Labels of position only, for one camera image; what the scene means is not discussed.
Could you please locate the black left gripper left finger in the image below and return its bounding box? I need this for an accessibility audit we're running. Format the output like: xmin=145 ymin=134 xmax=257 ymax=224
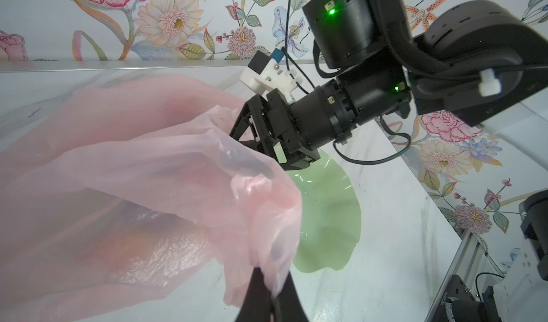
xmin=235 ymin=268 xmax=274 ymax=322

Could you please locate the green plastic fruit plate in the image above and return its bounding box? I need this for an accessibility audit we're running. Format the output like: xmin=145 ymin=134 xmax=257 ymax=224
xmin=288 ymin=149 xmax=362 ymax=274

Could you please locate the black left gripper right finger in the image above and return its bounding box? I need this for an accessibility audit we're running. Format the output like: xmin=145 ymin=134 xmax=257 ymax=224
xmin=272 ymin=274 xmax=309 ymax=322

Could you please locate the pink plastic bag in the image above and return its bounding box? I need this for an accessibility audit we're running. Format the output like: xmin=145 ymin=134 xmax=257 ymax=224
xmin=1 ymin=76 xmax=302 ymax=321

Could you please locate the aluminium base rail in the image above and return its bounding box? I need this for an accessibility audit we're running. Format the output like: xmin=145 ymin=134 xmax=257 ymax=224
xmin=426 ymin=231 xmax=505 ymax=321

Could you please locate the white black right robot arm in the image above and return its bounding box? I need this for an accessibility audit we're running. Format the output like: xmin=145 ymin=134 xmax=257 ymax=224
xmin=231 ymin=0 xmax=547 ymax=171

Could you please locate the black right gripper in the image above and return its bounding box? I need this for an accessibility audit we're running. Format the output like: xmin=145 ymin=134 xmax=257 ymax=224
xmin=230 ymin=90 xmax=321 ymax=171

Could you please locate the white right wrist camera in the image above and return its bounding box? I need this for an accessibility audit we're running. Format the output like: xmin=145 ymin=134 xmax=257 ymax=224
xmin=240 ymin=49 xmax=303 ymax=105

